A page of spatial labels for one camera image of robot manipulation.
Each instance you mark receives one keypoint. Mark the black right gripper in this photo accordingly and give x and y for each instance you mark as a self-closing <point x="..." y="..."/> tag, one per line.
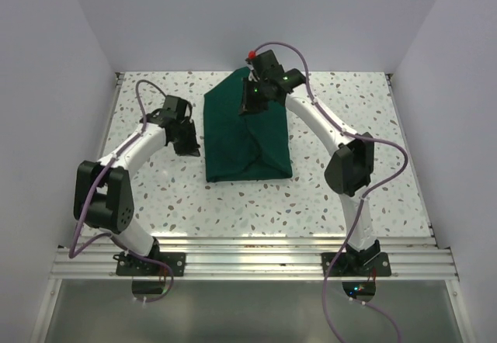
<point x="248" y="105"/>

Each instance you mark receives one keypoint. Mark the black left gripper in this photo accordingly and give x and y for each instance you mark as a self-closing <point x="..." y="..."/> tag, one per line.
<point x="192" y="147"/>

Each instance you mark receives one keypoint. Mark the dark green surgical cloth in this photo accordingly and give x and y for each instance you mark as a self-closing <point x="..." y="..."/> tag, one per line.
<point x="243" y="148"/>

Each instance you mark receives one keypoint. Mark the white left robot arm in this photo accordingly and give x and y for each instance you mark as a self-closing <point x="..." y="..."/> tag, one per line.
<point x="103" y="193"/>

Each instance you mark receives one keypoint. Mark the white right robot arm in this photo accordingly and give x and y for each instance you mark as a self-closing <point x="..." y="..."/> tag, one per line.
<point x="349" y="170"/>

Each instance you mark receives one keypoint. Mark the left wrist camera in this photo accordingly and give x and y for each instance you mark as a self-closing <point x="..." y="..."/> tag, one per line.
<point x="175" y="108"/>

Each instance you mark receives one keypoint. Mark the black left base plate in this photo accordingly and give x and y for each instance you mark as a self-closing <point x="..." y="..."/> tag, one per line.
<point x="164" y="263"/>

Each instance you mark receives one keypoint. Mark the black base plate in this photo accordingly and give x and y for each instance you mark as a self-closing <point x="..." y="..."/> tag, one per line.
<point x="345" y="266"/>
<point x="164" y="263"/>

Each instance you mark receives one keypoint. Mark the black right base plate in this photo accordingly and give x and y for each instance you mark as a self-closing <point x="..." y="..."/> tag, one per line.
<point x="345" y="266"/>

